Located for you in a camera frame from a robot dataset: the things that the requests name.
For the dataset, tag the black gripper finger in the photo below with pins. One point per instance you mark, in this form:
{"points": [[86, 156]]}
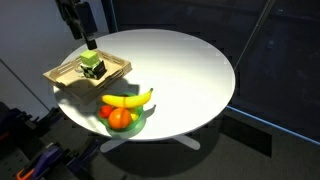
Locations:
{"points": [[92, 43]]}

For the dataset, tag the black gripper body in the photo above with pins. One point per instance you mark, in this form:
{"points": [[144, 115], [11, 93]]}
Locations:
{"points": [[83, 16]]}

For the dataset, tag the yellow toy banana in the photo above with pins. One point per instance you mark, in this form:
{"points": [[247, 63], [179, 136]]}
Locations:
{"points": [[128, 100]]}

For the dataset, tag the toy orange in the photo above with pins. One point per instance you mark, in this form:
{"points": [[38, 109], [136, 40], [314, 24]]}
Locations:
{"points": [[119, 118]]}

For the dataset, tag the yellow toy lemon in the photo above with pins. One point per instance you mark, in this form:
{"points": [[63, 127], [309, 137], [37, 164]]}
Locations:
{"points": [[134, 116]]}

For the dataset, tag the green plastic bowl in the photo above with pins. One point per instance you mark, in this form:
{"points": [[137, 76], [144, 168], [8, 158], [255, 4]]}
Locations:
{"points": [[138, 125]]}

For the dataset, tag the light green cube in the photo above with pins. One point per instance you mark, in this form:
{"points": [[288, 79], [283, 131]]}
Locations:
{"points": [[89, 58]]}

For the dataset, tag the black white checkered cube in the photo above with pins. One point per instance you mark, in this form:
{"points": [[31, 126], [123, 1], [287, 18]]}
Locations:
{"points": [[96, 71]]}

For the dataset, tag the wooden tray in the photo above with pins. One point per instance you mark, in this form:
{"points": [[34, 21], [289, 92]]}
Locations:
{"points": [[70, 78]]}

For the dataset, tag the purple orange bar clamp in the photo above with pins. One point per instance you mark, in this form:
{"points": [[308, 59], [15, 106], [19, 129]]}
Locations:
{"points": [[46, 160]]}

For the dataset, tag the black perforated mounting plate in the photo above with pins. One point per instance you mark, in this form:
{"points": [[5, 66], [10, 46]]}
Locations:
{"points": [[10, 165]]}

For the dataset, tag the white table pedestal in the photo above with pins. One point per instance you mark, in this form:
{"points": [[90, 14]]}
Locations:
{"points": [[186, 141]]}

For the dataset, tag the blue floor rail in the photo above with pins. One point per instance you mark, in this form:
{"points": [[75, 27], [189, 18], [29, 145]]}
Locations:
{"points": [[273, 125]]}

